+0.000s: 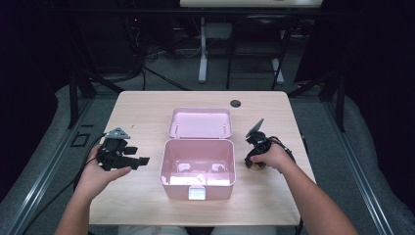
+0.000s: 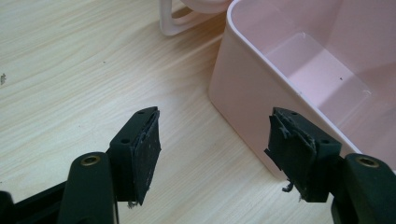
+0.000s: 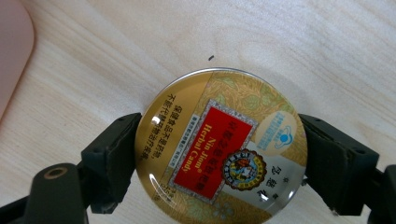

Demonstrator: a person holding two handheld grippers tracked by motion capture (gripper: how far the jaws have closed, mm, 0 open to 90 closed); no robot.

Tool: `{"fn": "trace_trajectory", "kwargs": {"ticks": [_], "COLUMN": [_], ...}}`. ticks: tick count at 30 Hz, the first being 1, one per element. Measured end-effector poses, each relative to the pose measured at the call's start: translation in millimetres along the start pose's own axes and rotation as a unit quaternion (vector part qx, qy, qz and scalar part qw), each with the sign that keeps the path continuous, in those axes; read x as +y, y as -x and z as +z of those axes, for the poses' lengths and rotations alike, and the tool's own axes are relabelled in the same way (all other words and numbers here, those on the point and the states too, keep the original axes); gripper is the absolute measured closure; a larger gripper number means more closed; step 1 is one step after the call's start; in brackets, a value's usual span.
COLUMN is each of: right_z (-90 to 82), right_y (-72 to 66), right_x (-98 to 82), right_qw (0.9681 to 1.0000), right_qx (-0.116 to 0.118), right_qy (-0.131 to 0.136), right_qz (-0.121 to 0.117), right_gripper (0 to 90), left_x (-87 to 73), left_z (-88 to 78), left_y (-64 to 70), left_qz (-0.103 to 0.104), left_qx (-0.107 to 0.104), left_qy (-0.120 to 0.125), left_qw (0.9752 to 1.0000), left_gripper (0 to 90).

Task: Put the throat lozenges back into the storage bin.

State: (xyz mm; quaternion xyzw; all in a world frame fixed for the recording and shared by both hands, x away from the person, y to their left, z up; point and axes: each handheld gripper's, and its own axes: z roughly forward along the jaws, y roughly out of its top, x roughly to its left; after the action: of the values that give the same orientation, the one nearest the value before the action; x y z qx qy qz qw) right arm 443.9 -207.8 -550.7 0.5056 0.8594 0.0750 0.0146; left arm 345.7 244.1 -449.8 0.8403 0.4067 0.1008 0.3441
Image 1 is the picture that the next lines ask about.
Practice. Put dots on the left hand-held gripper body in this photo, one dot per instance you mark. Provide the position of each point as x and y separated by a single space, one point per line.
112 153

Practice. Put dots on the person's light trousers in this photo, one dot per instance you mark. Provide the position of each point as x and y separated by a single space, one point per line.
147 231

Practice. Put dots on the metal floor rail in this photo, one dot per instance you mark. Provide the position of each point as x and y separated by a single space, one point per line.
42 182
359 176

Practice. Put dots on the person's right hand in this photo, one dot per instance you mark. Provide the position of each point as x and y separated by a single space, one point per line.
277 158

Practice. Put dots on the pink storage box with lid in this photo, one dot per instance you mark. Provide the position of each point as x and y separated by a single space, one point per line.
199 124

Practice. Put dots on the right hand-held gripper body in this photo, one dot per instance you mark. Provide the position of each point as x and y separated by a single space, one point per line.
259 143

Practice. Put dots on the black chair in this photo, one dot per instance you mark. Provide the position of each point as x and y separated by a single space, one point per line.
261 20

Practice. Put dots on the black metal stand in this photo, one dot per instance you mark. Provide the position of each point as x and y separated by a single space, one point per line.
341 107
73 104

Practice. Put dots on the white desk with legs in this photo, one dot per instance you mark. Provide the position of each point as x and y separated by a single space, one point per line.
228 3

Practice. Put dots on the person's left hand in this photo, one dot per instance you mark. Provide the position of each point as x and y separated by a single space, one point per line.
93 181

